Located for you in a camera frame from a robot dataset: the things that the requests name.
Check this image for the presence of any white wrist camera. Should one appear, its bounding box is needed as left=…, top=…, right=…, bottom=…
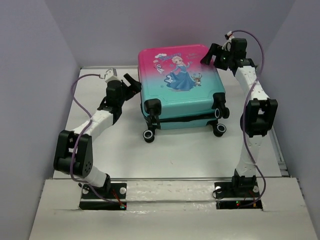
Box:
left=104, top=68, right=120, bottom=84
left=222, top=31, right=235, bottom=51

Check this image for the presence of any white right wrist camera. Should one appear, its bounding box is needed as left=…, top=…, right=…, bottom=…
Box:
left=222, top=31, right=235, bottom=51

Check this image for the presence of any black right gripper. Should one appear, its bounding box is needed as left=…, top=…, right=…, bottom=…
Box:
left=199, top=43, right=233, bottom=71

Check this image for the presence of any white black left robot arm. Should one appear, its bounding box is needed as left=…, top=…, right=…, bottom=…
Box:
left=53, top=73, right=142, bottom=198

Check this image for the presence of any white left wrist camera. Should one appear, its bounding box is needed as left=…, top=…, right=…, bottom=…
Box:
left=104, top=68, right=120, bottom=84

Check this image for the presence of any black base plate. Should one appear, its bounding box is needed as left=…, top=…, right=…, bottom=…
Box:
left=212, top=181, right=263, bottom=210
left=78, top=182, right=127, bottom=211

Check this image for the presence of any pink teal kids suitcase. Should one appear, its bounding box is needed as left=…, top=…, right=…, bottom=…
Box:
left=137, top=44, right=230, bottom=143

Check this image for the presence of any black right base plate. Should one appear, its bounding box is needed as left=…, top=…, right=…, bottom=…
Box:
left=212, top=181, right=263, bottom=210

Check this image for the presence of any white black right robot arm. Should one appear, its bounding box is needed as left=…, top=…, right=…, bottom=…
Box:
left=200, top=38, right=278, bottom=200

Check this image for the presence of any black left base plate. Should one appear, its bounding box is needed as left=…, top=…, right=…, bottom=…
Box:
left=78, top=182, right=127, bottom=211

